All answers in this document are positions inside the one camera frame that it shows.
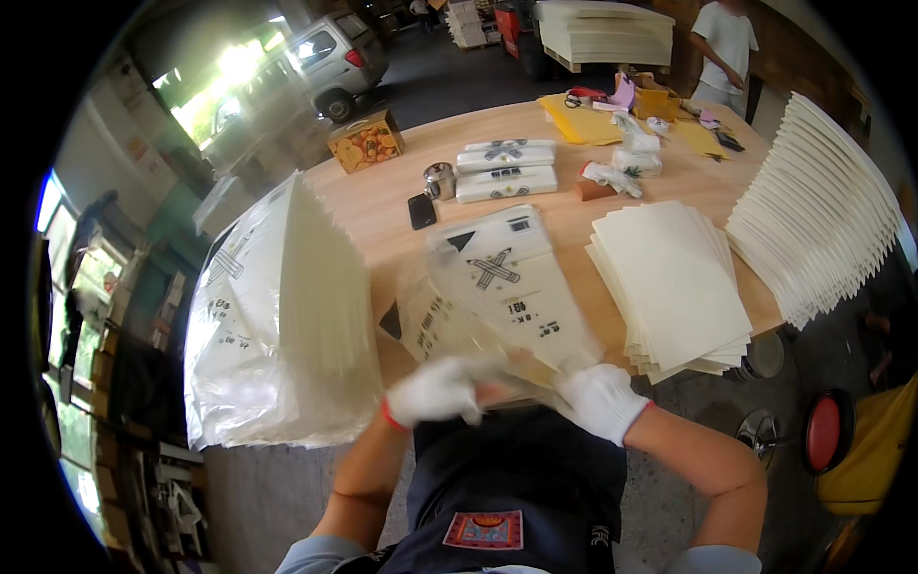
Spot pallet of white boxes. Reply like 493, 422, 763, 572
445, 0, 490, 51

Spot person's body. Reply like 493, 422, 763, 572
275, 405, 764, 574

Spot orange fruit print carton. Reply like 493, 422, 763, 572
328, 109, 405, 175

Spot pallet of cream boards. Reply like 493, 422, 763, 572
534, 0, 677, 75

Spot yellow plastic bag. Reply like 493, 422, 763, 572
815, 373, 918, 516

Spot cluttered shelf rack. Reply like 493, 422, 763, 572
34, 188, 216, 568

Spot yellow cardboard box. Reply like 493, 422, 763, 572
631, 74, 681, 123

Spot red round stool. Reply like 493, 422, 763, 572
736, 388, 857, 476

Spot stack of bagged cream sheets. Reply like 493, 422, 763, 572
184, 171, 384, 452

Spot white tissue pack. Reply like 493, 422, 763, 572
612, 133, 663, 179

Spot yellow paper sheet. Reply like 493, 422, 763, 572
671, 118, 731, 162

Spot person's right hand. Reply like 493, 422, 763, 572
557, 363, 654, 447

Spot clear printed plastic bag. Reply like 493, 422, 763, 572
379, 204, 605, 410

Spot white printed bag bundle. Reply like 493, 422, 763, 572
456, 138, 557, 175
455, 166, 559, 205

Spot brown wooden block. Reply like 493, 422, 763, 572
574, 178, 619, 202

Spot yellow paper sheets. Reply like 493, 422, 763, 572
537, 93, 626, 146

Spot silver van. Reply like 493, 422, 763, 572
201, 10, 391, 173

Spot flat stack of cream sheets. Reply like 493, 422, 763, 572
584, 200, 754, 386

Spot fanned row of cream sheets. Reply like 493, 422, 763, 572
724, 91, 903, 331

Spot steel cup with lid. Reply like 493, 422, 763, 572
423, 162, 457, 202

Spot red forklift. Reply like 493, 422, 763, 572
493, 0, 553, 80

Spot black phone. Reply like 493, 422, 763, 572
407, 193, 437, 231

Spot person's left hand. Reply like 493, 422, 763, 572
383, 356, 496, 430

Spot white work glove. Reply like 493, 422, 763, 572
579, 161, 644, 199

